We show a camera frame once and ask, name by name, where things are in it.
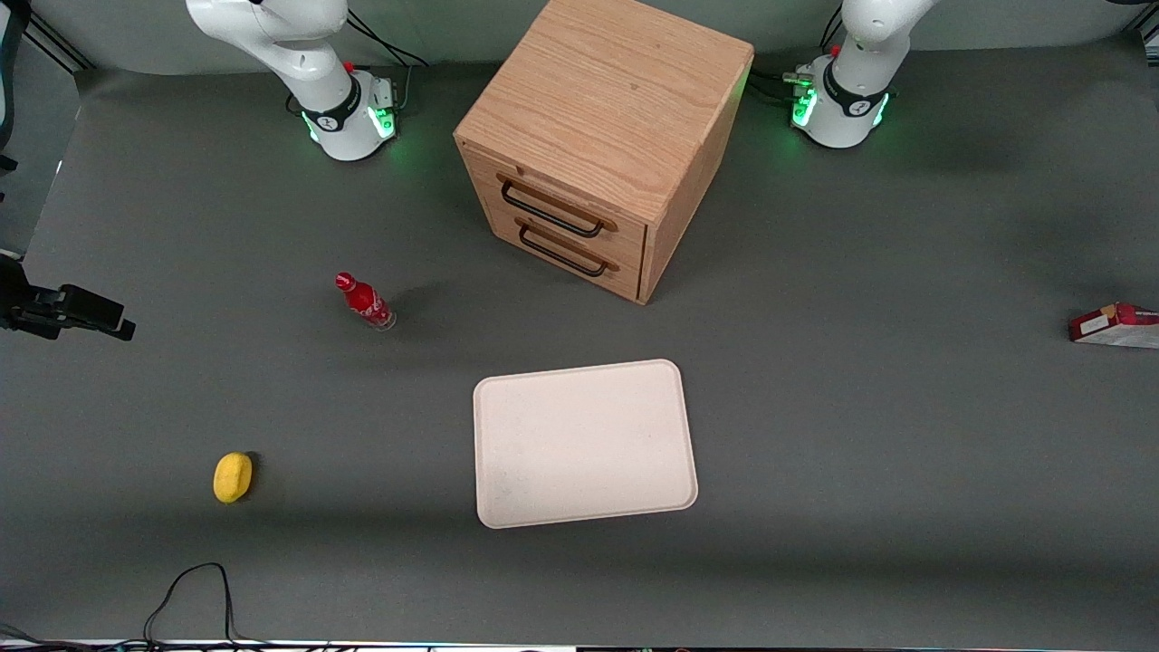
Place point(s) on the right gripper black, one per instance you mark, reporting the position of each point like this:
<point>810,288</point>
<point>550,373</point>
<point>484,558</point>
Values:
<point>27,303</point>

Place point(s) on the red cookie box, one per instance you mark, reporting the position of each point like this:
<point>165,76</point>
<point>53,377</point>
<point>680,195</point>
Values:
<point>1118,326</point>

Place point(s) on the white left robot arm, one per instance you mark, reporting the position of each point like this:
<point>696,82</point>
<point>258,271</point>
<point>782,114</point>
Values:
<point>856,91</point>

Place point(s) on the cream rectangular tray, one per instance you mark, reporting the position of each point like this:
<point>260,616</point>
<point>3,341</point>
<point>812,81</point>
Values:
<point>584,444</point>

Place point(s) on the yellow lemon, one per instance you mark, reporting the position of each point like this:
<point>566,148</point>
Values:
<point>232,477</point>

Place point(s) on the red cola bottle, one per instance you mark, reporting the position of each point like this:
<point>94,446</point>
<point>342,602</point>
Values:
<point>366,303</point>

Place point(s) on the wooden drawer front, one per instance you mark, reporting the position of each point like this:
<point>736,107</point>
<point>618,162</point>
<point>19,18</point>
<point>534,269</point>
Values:
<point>625,240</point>
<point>625,276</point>

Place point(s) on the wooden drawer cabinet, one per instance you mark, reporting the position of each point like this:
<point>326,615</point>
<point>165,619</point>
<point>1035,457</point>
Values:
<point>607,100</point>

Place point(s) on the dark grey table mat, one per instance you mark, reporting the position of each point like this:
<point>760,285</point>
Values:
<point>815,407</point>

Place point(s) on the aluminium frame rail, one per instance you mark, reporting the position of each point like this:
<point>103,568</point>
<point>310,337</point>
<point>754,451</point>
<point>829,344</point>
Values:
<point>59,45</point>

